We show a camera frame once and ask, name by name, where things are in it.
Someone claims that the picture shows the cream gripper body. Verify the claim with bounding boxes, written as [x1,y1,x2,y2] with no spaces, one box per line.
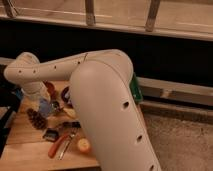
[25,82,50,104]

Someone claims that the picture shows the blue sponge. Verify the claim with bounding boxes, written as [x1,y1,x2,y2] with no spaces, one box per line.
[38,98,52,118]

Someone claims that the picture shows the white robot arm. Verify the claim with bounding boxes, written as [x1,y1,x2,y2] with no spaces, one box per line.
[4,49,162,171]

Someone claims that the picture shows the green plastic tray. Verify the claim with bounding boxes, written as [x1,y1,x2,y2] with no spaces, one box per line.
[130,74,143,104]

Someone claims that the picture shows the red bowl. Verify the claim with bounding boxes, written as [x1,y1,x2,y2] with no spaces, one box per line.
[45,82,56,100]

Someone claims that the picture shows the small metal cup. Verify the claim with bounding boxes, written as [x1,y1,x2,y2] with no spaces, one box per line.
[51,101,62,114]

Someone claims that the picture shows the dark purple bowl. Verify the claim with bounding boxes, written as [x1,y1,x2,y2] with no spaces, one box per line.
[61,87,73,107]

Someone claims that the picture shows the pine cone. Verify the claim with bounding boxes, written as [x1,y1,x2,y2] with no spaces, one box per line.
[27,108,47,130]

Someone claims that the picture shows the yellow pear piece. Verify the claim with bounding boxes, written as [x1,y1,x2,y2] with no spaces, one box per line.
[63,108,76,119]

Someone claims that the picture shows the wooden board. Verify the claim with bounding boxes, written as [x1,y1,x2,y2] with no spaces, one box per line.
[0,79,101,171]

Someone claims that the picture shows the black binder clip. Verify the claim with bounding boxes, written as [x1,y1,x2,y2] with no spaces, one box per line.
[43,129,59,142]

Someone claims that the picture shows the orange apple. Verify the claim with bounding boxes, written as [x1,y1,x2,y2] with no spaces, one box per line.
[77,138,91,153]

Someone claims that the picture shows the black handled screwdriver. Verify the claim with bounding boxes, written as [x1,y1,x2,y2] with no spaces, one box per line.
[55,121,81,129]

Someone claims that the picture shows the red handled pliers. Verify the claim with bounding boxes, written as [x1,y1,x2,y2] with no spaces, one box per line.
[48,129,78,160]

